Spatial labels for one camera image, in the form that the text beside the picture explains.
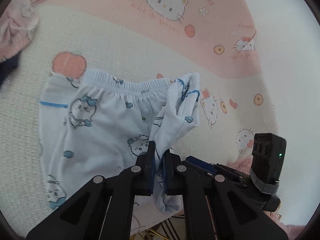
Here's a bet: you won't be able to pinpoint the light blue cartoon pajama pants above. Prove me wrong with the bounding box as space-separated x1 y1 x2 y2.
39 69 200 215

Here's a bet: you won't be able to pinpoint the pink Hello Kitty blanket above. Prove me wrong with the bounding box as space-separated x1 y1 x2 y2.
1 0 278 237

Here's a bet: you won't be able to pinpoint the navy striped garment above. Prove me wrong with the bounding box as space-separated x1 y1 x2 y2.
0 52 21 87

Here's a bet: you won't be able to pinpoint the pink cartoon pajama garment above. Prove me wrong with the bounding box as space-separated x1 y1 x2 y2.
1 0 44 62

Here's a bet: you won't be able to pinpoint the gold wire stool frame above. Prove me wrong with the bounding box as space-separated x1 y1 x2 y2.
130 215 187 240

